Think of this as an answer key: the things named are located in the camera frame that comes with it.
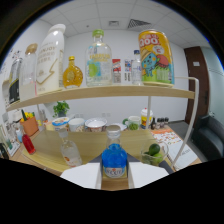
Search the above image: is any blue liquid bottle silver cap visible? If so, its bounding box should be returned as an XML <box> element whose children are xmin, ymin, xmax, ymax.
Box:
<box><xmin>101</xmin><ymin>124</ymin><xmax>129</xmax><ymax>179</ymax></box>

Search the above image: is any white milk bottle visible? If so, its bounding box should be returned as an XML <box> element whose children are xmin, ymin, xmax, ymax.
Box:
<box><xmin>35</xmin><ymin>23</ymin><xmax>67</xmax><ymax>95</ymax></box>

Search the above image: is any white cup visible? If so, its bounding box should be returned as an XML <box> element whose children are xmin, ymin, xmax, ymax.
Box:
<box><xmin>68</xmin><ymin>117</ymin><xmax>86</xmax><ymax>133</ymax></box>

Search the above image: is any glass bowl of limes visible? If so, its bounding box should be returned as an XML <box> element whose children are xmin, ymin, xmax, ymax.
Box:
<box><xmin>139</xmin><ymin>139</ymin><xmax>170</xmax><ymax>168</ymax></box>

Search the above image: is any clear bottle red label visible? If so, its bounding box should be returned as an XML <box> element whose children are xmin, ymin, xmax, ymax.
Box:
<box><xmin>57</xmin><ymin>128</ymin><xmax>83</xmax><ymax>168</ymax></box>

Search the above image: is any white paper booklet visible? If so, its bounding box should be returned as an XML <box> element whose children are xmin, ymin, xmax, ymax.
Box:
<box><xmin>151</xmin><ymin>128</ymin><xmax>198</xmax><ymax>171</ymax></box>

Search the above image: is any green and white mug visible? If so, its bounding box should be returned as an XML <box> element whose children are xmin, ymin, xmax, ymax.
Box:
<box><xmin>122</xmin><ymin>115</ymin><xmax>142</xmax><ymax>131</ymax></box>

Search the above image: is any white patterned bowl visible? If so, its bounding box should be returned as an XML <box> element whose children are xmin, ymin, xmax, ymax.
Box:
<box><xmin>84</xmin><ymin>117</ymin><xmax>108</xmax><ymax>133</ymax></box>

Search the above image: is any yellow and red container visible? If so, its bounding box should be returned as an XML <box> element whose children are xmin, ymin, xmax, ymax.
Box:
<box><xmin>140</xmin><ymin>107</ymin><xmax>154</xmax><ymax>130</ymax></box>

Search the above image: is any blue rimmed bowl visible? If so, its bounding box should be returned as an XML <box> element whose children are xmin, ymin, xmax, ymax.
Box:
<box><xmin>51</xmin><ymin>116</ymin><xmax>70</xmax><ymax>132</ymax></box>

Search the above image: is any green potted plant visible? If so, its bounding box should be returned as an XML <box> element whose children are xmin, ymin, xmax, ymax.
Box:
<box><xmin>52</xmin><ymin>100</ymin><xmax>71</xmax><ymax>118</ymax></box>

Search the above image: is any black sofa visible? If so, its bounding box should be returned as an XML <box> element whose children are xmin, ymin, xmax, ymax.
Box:
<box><xmin>190</xmin><ymin>114</ymin><xmax>224</xmax><ymax>163</ymax></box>

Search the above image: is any orange pencil pot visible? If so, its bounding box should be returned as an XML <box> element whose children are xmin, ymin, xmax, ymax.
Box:
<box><xmin>19</xmin><ymin>109</ymin><xmax>40</xmax><ymax>137</ymax></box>

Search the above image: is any blue and white bottle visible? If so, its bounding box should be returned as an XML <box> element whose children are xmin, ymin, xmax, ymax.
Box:
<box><xmin>14</xmin><ymin>128</ymin><xmax>24</xmax><ymax>144</ymax></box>

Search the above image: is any amber round bottle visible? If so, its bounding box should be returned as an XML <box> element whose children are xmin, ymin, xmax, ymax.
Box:
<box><xmin>62</xmin><ymin>55</ymin><xmax>84</xmax><ymax>89</ymax></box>

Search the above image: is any brown wooden door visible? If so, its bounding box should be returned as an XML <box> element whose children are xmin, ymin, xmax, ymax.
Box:
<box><xmin>183</xmin><ymin>45</ymin><xmax>210</xmax><ymax>126</ymax></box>

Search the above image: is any clear bottle green cap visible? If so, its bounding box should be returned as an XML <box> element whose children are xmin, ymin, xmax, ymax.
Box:
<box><xmin>85</xmin><ymin>29</ymin><xmax>113</xmax><ymax>88</ymax></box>

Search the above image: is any black and silver can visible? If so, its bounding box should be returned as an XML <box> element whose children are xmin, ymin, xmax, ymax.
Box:
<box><xmin>8</xmin><ymin>57</ymin><xmax>24</xmax><ymax>105</ymax></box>

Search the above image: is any ceiling air vent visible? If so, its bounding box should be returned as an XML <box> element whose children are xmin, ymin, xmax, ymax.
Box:
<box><xmin>127</xmin><ymin>18</ymin><xmax>152</xmax><ymax>30</ymax></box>

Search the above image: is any white frame wooden shelf rack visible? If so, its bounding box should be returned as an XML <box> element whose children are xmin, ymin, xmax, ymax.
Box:
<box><xmin>4</xmin><ymin>75</ymin><xmax>200</xmax><ymax>181</ymax></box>

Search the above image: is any multicolour wall poster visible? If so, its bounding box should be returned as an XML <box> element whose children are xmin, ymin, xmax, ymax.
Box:
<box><xmin>124</xmin><ymin>59</ymin><xmax>133</xmax><ymax>73</ymax></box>

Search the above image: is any red wall poster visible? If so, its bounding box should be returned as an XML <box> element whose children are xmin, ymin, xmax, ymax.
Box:
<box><xmin>112</xmin><ymin>58</ymin><xmax>122</xmax><ymax>73</ymax></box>

